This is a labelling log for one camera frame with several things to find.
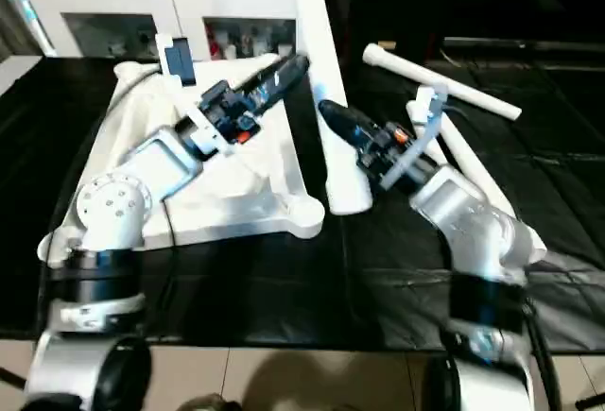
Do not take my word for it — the white glass door cabinet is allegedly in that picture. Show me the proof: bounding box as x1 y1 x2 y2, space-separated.
24 0 322 60

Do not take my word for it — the white plastic table top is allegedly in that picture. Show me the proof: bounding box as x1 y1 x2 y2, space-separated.
38 52 327 261

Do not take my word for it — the white side table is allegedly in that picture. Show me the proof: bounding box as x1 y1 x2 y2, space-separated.
0 55 44 98

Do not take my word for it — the black work mat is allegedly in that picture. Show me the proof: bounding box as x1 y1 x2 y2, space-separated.
0 55 605 353

